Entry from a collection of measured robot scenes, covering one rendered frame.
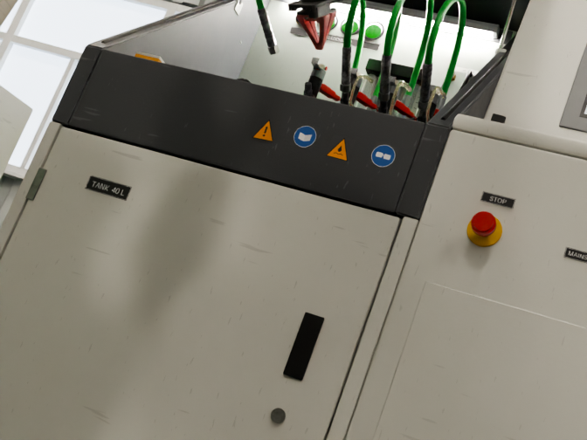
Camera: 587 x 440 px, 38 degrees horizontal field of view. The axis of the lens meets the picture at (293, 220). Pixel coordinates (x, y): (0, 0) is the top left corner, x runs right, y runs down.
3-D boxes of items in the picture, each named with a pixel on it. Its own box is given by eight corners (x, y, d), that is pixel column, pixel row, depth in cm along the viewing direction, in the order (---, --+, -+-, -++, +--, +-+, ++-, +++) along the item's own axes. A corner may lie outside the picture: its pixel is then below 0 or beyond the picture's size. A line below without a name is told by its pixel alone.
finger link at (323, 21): (347, 44, 174) (343, -3, 170) (327, 53, 169) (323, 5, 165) (319, 43, 178) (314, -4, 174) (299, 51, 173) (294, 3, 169)
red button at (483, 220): (460, 233, 126) (471, 201, 128) (462, 242, 130) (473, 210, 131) (495, 243, 125) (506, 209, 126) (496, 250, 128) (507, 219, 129)
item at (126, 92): (67, 125, 155) (103, 48, 159) (79, 135, 159) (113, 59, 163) (394, 212, 134) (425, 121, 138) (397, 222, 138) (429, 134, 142)
